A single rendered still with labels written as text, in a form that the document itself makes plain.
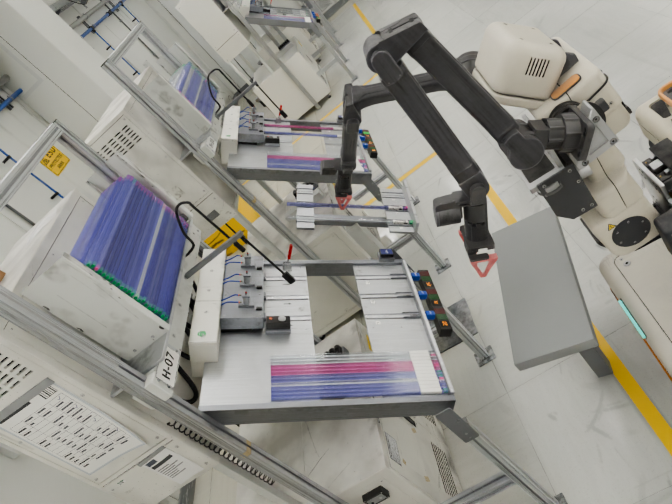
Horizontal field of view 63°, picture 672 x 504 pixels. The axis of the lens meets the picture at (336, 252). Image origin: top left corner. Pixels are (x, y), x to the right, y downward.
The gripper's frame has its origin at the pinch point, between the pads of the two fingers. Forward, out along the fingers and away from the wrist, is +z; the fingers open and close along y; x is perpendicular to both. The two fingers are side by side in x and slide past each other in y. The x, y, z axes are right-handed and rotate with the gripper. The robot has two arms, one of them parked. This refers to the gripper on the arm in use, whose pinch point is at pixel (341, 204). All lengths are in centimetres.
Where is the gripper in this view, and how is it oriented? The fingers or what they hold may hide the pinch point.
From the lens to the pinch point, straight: 230.8
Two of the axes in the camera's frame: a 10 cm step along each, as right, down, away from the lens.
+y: 0.5, 6.0, -8.0
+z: -0.7, 8.0, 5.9
